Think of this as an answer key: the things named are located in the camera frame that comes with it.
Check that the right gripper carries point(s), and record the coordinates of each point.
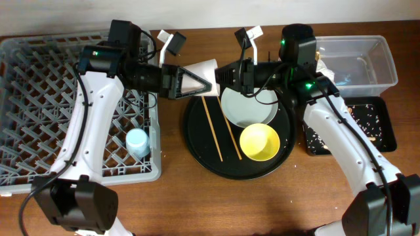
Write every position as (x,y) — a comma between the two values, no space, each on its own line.
(249,85)

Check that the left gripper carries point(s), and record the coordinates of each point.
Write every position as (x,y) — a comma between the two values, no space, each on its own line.
(168,92)

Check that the pink cup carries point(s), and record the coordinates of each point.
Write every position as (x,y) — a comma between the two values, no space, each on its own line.
(205,70)

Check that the grey plate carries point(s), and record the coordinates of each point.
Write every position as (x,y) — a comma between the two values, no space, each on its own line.
(242,111)

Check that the yellow bowl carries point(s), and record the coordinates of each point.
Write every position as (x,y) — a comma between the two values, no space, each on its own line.
(260,142)

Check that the gold coffee sachet wrapper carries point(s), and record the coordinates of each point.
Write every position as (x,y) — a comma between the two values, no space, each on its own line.
(317,55)

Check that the blue cup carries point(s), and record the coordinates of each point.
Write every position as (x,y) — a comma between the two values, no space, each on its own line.
(137,143)

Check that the rice and peanut shell scraps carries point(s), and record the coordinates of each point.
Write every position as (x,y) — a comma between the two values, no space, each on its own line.
(366,117)

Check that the white napkin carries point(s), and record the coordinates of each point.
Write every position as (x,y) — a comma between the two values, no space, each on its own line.
(322,68)

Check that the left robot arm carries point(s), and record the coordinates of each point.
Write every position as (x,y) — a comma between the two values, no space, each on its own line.
(72,195)

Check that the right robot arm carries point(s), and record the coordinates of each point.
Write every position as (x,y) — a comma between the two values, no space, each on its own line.
(386,202)

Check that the grey dishwasher rack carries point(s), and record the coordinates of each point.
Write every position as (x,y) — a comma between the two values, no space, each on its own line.
(38,92)

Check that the right wooden chopstick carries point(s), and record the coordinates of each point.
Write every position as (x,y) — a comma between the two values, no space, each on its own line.
(230,130)

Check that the wooden chopstick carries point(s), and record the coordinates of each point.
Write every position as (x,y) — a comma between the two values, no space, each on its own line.
(230,130)
(211,127)

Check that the left wooden chopstick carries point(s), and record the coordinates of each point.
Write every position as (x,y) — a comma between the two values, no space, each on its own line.
(211,127)

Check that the clear plastic bin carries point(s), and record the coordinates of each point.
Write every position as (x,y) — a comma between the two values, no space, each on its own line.
(362,64)

